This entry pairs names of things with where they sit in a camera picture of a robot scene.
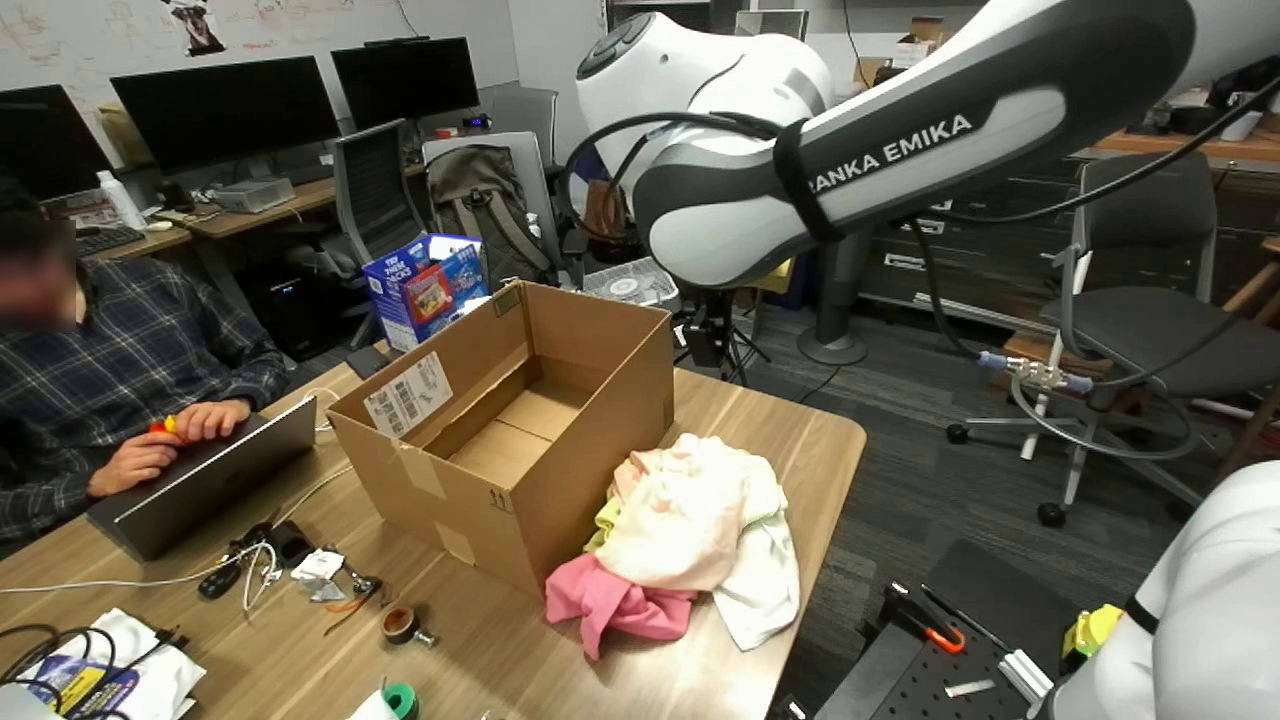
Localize black office chair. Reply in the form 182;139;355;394
949;153;1280;528

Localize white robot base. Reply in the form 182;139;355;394
1040;461;1280;720

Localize brown tape roll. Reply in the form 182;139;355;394
380;608;416;646

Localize grey laptop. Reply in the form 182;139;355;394
90;396;316;561

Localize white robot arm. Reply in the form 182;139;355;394
576;0;1280;289

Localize blue tissue box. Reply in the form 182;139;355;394
365;234;487;354

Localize peach pink cloth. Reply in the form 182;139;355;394
598;432;753;591

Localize open cardboard box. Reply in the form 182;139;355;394
330;284;671;598

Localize black camera tripod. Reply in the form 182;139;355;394
671;289;766;386

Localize silver mac mini box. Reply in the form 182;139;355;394
586;257;682;307

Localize orange handled pliers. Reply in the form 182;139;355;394
884;580;970;657

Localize magenta pink cloth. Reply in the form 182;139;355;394
545;556;691;662

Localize black monitor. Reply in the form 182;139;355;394
114;56;341;167
332;37;482;129

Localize right black monitor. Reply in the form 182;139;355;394
332;37;482;129

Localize green tape roll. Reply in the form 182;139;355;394
383;682;419;720

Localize person in plaid shirt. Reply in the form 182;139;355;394
0;173;301;561

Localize left black monitor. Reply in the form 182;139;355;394
114;56;341;167

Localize grey backpack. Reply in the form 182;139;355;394
425;145;558;284

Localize white grey towel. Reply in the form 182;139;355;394
707;449;802;652

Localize bright yellow cloth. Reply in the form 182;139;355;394
586;495;626;553

